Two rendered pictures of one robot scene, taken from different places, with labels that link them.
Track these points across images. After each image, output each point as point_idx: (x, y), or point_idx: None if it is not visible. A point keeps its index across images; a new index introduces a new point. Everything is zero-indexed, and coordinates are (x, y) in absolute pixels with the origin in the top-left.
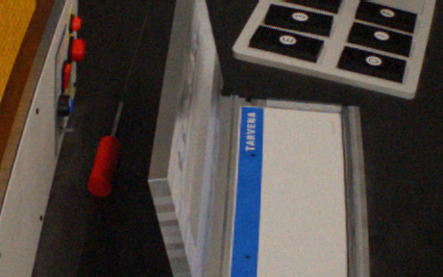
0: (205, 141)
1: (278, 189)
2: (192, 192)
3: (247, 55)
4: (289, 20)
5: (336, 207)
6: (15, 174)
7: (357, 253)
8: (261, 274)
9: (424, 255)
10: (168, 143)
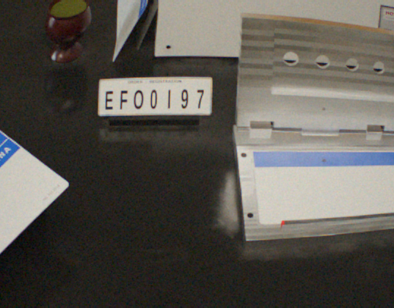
0: (384, 100)
1: None
2: (333, 94)
3: None
4: None
5: (389, 210)
6: None
7: (341, 226)
8: (307, 169)
9: (359, 281)
10: (280, 18)
